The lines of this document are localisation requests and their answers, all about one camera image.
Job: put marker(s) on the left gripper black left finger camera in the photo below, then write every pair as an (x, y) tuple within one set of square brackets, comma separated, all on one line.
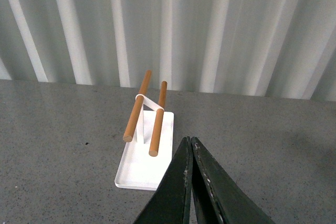
[(171, 202)]

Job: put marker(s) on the white rack with wooden bars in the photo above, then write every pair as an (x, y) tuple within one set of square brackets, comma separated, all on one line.
[(148, 140)]

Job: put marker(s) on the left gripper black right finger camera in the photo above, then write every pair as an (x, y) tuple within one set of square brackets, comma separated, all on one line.
[(217, 198)]

